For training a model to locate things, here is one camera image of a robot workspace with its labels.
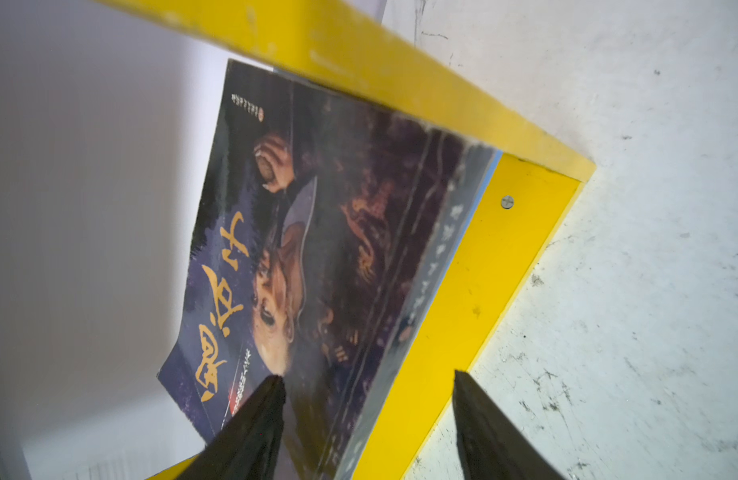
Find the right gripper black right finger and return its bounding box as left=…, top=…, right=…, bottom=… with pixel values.
left=452, top=370, right=562, bottom=480

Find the yellow shelf unit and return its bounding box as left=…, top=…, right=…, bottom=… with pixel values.
left=117, top=1, right=594, bottom=479

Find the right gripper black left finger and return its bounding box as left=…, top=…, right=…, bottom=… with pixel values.
left=177, top=375, right=286, bottom=480

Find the dark purple illustrated book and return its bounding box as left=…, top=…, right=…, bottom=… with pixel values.
left=158, top=60, right=501, bottom=479

